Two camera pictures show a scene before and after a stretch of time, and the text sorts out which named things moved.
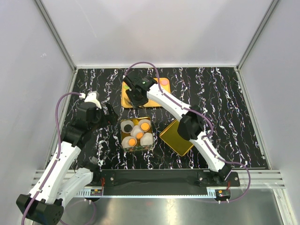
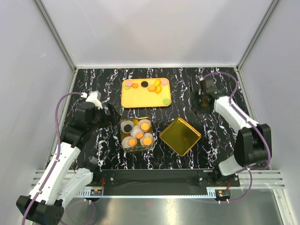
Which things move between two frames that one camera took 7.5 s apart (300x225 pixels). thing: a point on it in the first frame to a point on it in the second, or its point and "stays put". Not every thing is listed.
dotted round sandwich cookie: [131, 142] stays put
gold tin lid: [175, 139] stays put
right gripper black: [133, 102] to [197, 108]
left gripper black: [111, 118] stays put
